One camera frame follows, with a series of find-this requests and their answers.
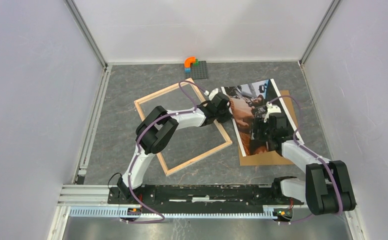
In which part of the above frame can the printed photo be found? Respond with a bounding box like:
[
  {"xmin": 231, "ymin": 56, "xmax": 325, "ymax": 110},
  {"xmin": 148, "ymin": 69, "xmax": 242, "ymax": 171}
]
[{"xmin": 221, "ymin": 79, "xmax": 305, "ymax": 160}]

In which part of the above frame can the wooden picture frame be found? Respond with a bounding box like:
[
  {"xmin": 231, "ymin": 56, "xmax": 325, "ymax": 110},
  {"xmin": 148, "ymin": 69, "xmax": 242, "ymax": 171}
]
[{"xmin": 134, "ymin": 78, "xmax": 233, "ymax": 176}]

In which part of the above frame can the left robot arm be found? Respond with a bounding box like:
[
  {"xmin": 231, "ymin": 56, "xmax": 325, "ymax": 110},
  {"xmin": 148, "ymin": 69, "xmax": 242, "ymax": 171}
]
[{"xmin": 117, "ymin": 89, "xmax": 232, "ymax": 204}]

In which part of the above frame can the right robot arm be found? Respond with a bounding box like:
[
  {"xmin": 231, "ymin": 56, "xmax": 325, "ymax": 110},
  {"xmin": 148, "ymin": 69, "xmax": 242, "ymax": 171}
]
[{"xmin": 250, "ymin": 113, "xmax": 357, "ymax": 216}]

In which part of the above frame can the brown cardboard backing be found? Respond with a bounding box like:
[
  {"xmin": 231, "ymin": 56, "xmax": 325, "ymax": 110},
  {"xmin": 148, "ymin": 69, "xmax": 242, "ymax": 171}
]
[{"xmin": 238, "ymin": 97, "xmax": 298, "ymax": 166}]

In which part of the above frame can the grey lego baseplate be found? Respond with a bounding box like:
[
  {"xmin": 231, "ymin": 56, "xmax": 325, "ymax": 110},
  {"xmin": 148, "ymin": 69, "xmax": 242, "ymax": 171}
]
[{"xmin": 184, "ymin": 61, "xmax": 209, "ymax": 80}]

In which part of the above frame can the orange curved lego brick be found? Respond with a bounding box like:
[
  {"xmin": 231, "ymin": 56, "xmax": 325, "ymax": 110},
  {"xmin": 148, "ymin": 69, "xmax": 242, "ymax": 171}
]
[{"xmin": 184, "ymin": 56, "xmax": 196, "ymax": 69}]

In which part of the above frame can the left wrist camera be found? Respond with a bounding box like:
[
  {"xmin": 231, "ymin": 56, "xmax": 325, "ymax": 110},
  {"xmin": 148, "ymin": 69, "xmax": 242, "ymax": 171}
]
[{"xmin": 207, "ymin": 88, "xmax": 220, "ymax": 101}]

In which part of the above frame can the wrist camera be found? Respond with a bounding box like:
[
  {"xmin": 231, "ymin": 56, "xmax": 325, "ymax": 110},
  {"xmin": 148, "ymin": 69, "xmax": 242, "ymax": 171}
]
[
  {"xmin": 207, "ymin": 88, "xmax": 220, "ymax": 101},
  {"xmin": 263, "ymin": 101, "xmax": 282, "ymax": 123}
]

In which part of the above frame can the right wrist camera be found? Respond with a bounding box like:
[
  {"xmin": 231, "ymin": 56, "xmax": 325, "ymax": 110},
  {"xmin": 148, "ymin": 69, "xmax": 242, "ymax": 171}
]
[{"xmin": 263, "ymin": 101, "xmax": 282, "ymax": 123}]

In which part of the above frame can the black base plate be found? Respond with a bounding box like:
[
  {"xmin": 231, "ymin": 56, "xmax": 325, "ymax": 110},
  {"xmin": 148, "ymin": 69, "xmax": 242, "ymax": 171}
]
[{"xmin": 107, "ymin": 184, "xmax": 305, "ymax": 215}]

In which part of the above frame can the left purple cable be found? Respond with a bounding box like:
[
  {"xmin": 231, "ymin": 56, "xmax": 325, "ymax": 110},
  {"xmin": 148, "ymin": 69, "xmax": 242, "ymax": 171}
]
[{"xmin": 121, "ymin": 80, "xmax": 211, "ymax": 224}]

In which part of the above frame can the aluminium rail frame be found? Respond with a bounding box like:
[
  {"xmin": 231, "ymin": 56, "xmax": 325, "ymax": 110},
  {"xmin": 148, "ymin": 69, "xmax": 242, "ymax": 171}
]
[{"xmin": 50, "ymin": 61, "xmax": 366, "ymax": 240}]

